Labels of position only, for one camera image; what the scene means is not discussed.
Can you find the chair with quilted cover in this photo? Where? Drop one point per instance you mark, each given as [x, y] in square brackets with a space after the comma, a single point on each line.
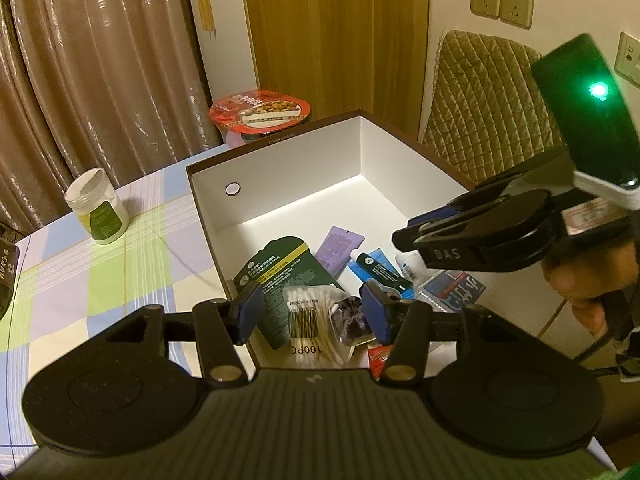
[490, 105]

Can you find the yellow wall strip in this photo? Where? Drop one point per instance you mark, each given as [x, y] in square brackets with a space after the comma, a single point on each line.
[204, 0]

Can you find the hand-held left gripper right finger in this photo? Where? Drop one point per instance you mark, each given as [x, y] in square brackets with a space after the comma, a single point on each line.
[375, 311]

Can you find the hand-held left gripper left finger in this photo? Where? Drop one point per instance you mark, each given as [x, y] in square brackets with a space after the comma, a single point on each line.
[250, 306]

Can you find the cotton swab bag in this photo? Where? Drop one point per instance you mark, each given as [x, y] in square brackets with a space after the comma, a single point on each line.
[310, 320]

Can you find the wooden door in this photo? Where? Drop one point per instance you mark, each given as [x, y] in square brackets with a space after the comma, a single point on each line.
[330, 35]

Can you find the brown curtain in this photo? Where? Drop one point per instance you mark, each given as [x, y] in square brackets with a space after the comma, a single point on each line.
[100, 70]

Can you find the dark green packet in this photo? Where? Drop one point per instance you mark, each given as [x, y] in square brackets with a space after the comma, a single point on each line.
[280, 270]

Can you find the dark glossy bag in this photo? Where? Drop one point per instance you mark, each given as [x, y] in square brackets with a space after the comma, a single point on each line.
[7, 275]

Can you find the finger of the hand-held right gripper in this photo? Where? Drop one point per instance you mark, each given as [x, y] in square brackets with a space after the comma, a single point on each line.
[450, 247]
[435, 214]

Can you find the clear plastic box blue label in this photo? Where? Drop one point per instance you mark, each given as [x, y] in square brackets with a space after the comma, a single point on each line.
[455, 290]

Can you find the person's right hand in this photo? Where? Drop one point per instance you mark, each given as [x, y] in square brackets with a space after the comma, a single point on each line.
[580, 280]

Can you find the red instant food bowl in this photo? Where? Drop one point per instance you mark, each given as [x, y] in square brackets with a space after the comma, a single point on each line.
[260, 112]

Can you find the small white tube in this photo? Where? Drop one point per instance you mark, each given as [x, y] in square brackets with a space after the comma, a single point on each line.
[407, 266]

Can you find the white jar green label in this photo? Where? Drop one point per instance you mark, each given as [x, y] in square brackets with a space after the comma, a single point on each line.
[102, 210]

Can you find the purple packet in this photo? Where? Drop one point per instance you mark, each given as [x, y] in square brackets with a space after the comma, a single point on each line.
[337, 250]

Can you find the red foil packet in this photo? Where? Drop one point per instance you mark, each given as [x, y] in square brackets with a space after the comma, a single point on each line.
[380, 357]

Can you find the brown cardboard box white inside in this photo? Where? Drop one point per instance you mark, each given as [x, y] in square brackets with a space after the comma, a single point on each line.
[300, 170]

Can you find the dark item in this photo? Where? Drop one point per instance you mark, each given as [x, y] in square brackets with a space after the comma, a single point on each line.
[352, 317]

